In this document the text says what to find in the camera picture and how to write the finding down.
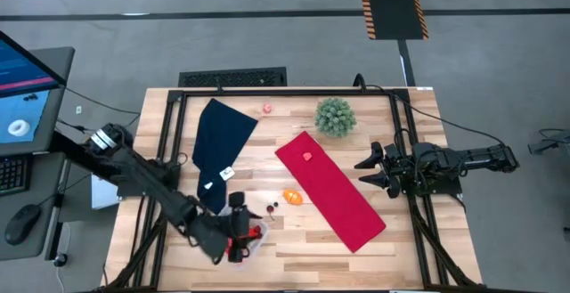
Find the black keyboard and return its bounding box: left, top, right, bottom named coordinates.
left=0, top=154, right=32, bottom=196

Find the orange toy bell pepper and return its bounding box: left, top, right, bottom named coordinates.
left=282, top=188, right=305, bottom=207

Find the white box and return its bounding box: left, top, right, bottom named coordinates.
left=91, top=172, right=121, bottom=210

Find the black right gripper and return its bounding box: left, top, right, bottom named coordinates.
left=354, top=141, right=418, bottom=199

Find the black monitor cable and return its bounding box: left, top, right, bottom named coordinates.
left=61, top=85, right=142, bottom=116

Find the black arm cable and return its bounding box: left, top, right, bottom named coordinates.
left=354, top=73, right=507, bottom=145

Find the black orange-striped floor mat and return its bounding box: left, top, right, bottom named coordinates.
left=357, top=0, right=429, bottom=41

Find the red cloth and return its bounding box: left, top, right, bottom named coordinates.
left=274, top=130, right=387, bottom=254

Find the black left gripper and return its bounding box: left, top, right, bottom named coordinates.
left=222, top=191, right=264, bottom=264

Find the grey framed display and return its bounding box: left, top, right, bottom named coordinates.
left=0, top=46, right=76, bottom=157

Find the black metal table frame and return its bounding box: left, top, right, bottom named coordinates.
left=101, top=85, right=485, bottom=293

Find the grey desk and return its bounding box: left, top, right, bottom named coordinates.
left=0, top=150, right=70, bottom=261

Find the grey chair base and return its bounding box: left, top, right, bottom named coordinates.
left=527, top=126, right=570, bottom=157

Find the navy blue cloth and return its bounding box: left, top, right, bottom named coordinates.
left=191, top=98, right=259, bottom=216

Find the clear plastic tupperware container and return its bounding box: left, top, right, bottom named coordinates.
left=217, top=206, right=272, bottom=271

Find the black vented box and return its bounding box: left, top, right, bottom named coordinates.
left=178, top=66, right=289, bottom=88

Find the green artificial potted plant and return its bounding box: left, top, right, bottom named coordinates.
left=313, top=97, right=358, bottom=138

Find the black computer mouse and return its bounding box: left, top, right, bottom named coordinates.
left=4, top=203, right=43, bottom=247

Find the black computer monitor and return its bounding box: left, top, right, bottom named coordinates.
left=0, top=29, right=68, bottom=100

